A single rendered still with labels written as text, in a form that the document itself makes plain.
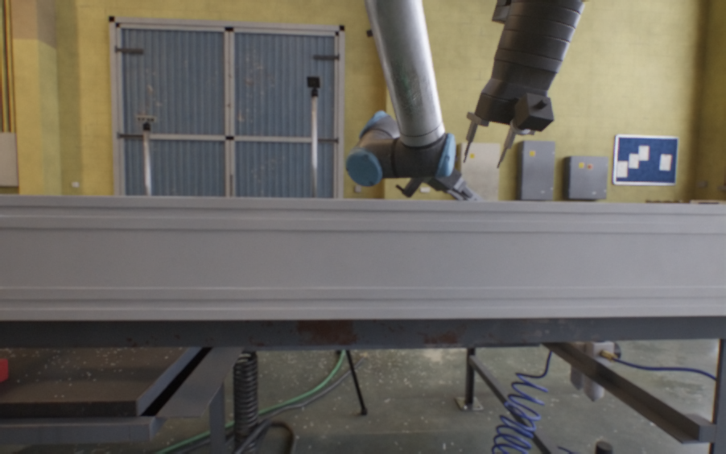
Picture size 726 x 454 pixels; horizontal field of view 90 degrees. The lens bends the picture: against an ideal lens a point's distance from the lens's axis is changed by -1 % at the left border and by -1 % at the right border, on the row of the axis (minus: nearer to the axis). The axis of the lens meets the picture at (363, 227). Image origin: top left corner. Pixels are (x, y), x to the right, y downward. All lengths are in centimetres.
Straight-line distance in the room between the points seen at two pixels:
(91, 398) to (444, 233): 72
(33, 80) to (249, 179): 373
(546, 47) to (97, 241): 44
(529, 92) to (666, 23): 939
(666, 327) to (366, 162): 59
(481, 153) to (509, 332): 688
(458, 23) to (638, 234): 761
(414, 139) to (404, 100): 9
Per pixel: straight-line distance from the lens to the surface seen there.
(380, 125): 91
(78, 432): 83
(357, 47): 734
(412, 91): 68
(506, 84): 48
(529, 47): 47
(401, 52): 65
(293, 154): 683
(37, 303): 28
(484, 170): 714
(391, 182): 647
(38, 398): 88
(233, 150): 699
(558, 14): 48
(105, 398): 82
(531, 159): 752
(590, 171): 812
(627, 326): 34
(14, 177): 854
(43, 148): 808
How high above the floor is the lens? 93
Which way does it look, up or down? 4 degrees down
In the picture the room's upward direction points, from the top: 1 degrees clockwise
